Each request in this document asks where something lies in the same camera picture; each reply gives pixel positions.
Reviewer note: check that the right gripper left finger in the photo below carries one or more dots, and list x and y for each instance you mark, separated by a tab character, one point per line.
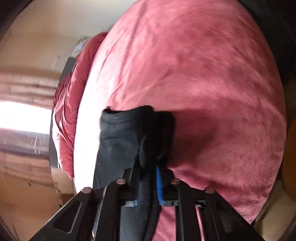
131	187

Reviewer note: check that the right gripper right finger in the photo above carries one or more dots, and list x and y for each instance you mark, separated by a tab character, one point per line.
167	187

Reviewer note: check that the black pants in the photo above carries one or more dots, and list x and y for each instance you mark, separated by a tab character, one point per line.
140	132

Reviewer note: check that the black headboard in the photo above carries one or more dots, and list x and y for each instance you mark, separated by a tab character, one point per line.
64	79

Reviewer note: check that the red crumpled duvet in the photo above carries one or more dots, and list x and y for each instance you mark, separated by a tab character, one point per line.
66	110

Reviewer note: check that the pink fleece bed blanket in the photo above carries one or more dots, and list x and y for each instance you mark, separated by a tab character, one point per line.
208	63

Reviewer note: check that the beige curtain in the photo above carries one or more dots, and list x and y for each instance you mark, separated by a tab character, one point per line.
26	114

